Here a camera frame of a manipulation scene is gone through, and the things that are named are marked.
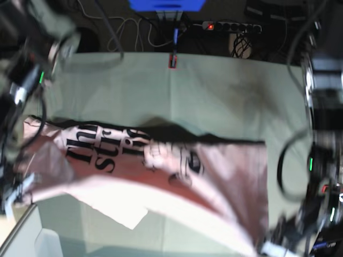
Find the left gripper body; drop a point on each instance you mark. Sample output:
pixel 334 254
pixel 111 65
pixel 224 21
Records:
pixel 290 236

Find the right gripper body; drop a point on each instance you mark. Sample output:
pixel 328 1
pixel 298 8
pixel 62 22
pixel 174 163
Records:
pixel 18 189

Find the pink t-shirt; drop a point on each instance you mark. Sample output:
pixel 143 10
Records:
pixel 216 186

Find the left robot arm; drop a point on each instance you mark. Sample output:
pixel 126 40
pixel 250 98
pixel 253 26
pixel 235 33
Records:
pixel 321 87

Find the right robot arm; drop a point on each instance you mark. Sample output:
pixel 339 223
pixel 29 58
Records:
pixel 34 63

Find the white plastic bin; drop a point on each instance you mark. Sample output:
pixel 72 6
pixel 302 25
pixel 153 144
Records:
pixel 47 244

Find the grey-green table cloth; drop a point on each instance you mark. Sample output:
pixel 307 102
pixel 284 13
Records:
pixel 235 99

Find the red black clamp centre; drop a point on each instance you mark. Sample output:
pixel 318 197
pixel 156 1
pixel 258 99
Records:
pixel 173 54

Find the black power strip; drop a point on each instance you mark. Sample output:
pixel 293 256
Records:
pixel 231 27

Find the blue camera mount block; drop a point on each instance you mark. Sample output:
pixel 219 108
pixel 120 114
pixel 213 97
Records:
pixel 166 5

